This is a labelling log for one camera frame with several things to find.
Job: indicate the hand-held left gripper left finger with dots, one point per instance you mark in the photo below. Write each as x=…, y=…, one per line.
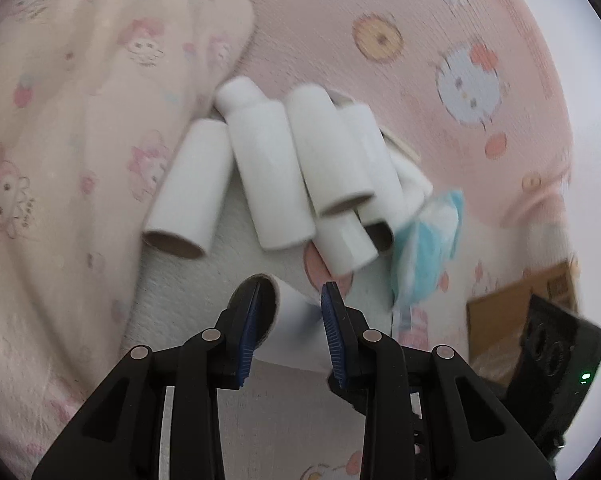
x=246, y=332

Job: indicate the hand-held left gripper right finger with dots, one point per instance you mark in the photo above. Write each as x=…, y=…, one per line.
x=333, y=332

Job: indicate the white paper tube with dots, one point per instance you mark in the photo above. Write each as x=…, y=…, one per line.
x=295, y=320

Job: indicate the brown cardboard box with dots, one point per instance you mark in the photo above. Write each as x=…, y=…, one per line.
x=500, y=320

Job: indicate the blue tissue packet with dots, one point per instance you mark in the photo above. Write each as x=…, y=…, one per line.
x=425, y=245

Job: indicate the pile of white tubes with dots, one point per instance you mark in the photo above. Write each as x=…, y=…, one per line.
x=270, y=175

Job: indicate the flat beige card strip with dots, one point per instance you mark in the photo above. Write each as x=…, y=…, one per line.
x=400, y=146

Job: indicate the cream bunny printed quilt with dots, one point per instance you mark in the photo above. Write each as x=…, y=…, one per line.
x=55, y=110

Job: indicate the pink cat printed blanket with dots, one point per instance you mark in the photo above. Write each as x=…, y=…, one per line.
x=430, y=35

